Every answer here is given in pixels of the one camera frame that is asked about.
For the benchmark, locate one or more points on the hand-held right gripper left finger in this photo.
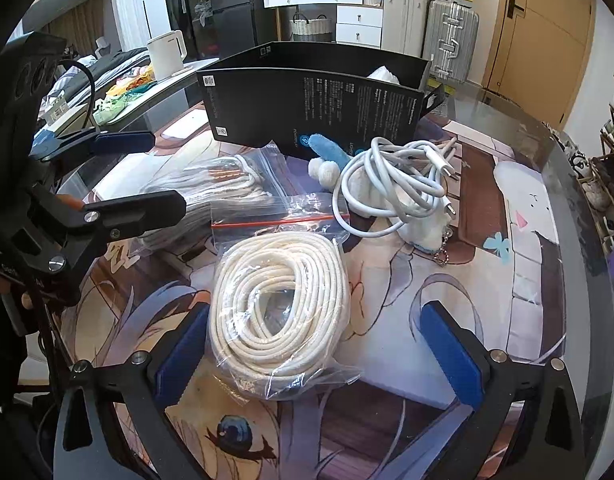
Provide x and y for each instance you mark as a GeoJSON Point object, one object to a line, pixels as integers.
{"type": "Point", "coordinates": [182, 355]}

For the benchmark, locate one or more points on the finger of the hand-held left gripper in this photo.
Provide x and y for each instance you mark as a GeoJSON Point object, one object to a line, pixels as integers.
{"type": "Point", "coordinates": [124, 139]}
{"type": "Point", "coordinates": [152, 210]}

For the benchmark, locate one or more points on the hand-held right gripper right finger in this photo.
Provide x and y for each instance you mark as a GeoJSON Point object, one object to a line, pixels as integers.
{"type": "Point", "coordinates": [452, 355]}

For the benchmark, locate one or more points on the black cardboard box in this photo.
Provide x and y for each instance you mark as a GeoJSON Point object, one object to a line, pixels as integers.
{"type": "Point", "coordinates": [312, 105]}

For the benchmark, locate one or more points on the person's left hand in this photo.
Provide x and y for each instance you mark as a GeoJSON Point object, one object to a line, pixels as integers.
{"type": "Point", "coordinates": [9, 285]}

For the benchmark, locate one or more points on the green plastic bag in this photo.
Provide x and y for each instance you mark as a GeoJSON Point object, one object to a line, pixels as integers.
{"type": "Point", "coordinates": [112, 109]}

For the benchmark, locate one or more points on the colourful snack packets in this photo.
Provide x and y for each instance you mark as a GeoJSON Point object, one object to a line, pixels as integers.
{"type": "Point", "coordinates": [132, 80]}

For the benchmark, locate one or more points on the bed with dark bedding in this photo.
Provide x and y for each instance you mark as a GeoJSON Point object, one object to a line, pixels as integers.
{"type": "Point", "coordinates": [112, 62]}

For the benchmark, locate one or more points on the printed cartoon desk mat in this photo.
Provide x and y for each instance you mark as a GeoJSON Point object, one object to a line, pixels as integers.
{"type": "Point", "coordinates": [412, 285]}

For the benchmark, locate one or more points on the white side table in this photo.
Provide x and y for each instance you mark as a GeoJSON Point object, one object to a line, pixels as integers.
{"type": "Point", "coordinates": [187, 72]}

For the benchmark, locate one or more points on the white electric kettle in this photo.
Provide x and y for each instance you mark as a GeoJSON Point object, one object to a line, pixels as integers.
{"type": "Point", "coordinates": [164, 55]}

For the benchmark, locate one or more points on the black glass cabinet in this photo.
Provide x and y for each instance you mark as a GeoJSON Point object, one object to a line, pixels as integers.
{"type": "Point", "coordinates": [187, 5]}

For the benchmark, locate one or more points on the black refrigerator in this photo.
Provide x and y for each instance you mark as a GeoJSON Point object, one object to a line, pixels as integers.
{"type": "Point", "coordinates": [237, 10]}

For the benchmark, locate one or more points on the woven basket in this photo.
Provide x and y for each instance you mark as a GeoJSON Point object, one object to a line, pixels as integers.
{"type": "Point", "coordinates": [312, 30]}

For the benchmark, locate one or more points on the shoes on floor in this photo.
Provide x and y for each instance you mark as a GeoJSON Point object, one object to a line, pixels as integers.
{"type": "Point", "coordinates": [582, 170]}

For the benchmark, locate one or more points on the shoe rack with shoes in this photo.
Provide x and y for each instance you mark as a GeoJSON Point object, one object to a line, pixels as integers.
{"type": "Point", "coordinates": [612, 170]}

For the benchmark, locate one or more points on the white dressing table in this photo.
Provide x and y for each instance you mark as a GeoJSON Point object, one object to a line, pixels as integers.
{"type": "Point", "coordinates": [357, 15]}

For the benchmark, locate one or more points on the white suitcase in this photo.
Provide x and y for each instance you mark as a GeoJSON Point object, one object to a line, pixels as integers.
{"type": "Point", "coordinates": [404, 22]}

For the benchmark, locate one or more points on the silver suitcase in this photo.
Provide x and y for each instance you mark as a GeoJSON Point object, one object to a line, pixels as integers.
{"type": "Point", "coordinates": [449, 40]}

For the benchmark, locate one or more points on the tan wooden door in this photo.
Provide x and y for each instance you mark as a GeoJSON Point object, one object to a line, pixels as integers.
{"type": "Point", "coordinates": [537, 45]}

